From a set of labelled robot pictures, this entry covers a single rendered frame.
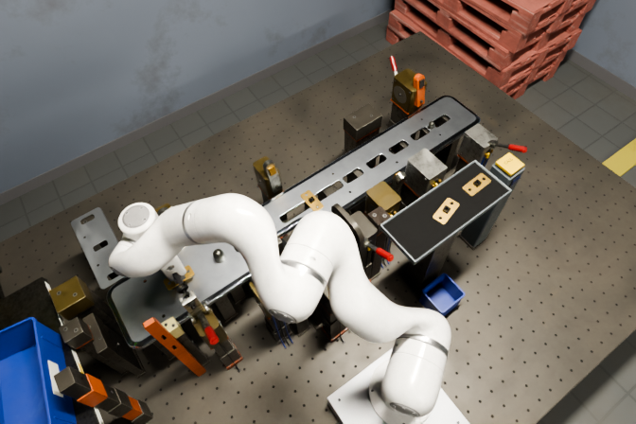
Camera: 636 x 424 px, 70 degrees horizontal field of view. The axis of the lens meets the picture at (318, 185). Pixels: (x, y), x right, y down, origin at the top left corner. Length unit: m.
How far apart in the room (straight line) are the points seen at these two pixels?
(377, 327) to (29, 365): 0.93
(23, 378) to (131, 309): 0.29
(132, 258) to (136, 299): 0.41
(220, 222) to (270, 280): 0.13
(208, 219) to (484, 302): 1.13
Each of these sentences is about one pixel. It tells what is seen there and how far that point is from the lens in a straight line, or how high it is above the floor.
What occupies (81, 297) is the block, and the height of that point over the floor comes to 1.06.
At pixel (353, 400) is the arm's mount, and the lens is 1.46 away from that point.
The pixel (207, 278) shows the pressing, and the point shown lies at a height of 1.00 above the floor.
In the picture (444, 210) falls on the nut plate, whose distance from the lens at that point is 1.28.
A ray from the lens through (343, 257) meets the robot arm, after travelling 0.87.
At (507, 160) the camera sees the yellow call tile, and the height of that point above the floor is 1.16.
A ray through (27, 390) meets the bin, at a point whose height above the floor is 1.03.
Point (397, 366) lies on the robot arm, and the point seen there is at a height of 1.21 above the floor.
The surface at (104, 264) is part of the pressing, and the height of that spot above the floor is 1.00.
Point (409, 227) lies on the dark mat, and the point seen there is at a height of 1.16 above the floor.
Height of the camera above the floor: 2.23
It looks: 55 degrees down
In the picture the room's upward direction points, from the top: 4 degrees counter-clockwise
